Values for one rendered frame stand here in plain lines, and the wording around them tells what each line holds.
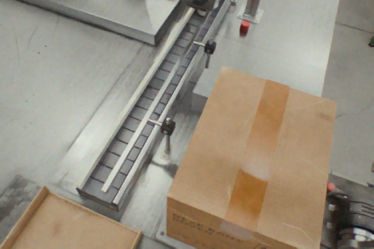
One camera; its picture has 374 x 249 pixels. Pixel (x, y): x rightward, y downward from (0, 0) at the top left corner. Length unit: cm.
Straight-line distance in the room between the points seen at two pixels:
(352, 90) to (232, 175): 194
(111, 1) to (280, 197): 92
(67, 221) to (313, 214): 55
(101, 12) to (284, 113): 78
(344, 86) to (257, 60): 136
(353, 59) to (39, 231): 232
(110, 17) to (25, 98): 39
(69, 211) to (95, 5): 72
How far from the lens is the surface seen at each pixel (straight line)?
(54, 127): 94
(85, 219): 81
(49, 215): 84
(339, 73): 246
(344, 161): 204
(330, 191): 156
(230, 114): 58
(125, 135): 83
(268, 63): 111
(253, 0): 123
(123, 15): 115
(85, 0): 123
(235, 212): 50
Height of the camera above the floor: 159
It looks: 55 degrees down
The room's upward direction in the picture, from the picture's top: 6 degrees clockwise
